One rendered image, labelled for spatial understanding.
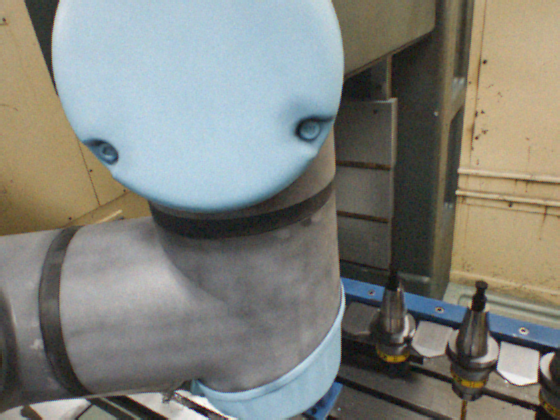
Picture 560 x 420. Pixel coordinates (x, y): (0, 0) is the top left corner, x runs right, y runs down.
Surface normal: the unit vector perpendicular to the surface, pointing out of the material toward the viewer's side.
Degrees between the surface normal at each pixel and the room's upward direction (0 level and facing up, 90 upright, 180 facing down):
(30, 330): 61
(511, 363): 0
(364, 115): 92
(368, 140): 90
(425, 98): 90
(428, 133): 90
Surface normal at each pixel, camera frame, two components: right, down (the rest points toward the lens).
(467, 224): -0.51, 0.44
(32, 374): 0.12, 0.41
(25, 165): 0.86, 0.14
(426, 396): -0.11, -0.89
